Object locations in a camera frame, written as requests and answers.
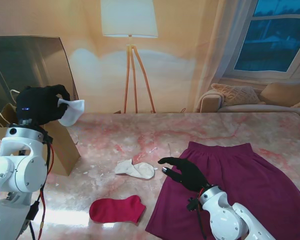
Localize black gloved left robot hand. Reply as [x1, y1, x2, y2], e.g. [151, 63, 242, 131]
[15, 84, 71, 126]

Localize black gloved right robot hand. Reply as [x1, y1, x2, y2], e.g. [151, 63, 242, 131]
[157, 156, 211, 193]

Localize white ankle sock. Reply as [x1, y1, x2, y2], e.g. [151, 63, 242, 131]
[57, 98, 86, 128]

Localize kraft paper bag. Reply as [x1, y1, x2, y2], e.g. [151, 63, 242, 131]
[0, 89, 81, 177]

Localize cream ankle sock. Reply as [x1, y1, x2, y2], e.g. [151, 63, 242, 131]
[114, 158, 156, 180]

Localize magenta shorts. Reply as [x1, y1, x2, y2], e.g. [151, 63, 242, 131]
[144, 141, 300, 240]

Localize dark grey flat screen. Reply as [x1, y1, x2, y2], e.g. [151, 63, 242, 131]
[0, 35, 83, 118]

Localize red ankle sock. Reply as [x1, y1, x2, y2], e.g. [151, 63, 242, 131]
[88, 194, 147, 224]

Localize beige sofa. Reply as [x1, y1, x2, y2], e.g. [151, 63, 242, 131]
[198, 83, 300, 113]

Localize cream knitted cushion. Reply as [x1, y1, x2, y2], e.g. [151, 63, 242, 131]
[211, 83, 266, 106]

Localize white tripod floor lamp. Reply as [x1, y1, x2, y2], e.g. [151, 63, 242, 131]
[100, 0, 159, 114]

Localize plain tan cushion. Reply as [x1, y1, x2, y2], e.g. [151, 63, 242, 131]
[259, 83, 300, 106]

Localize sheer white curtain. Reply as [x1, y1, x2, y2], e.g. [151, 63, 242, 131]
[193, 0, 260, 112]

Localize white framed window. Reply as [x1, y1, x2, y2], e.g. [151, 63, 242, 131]
[224, 0, 300, 81]

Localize right wrist cable bundle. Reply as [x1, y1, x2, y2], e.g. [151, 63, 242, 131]
[187, 189, 208, 240]

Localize wrist cable bundle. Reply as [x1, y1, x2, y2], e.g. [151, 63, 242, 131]
[27, 139, 55, 240]
[187, 189, 208, 240]

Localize left wrist cable bundle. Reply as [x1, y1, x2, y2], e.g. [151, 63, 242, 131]
[27, 139, 55, 240]

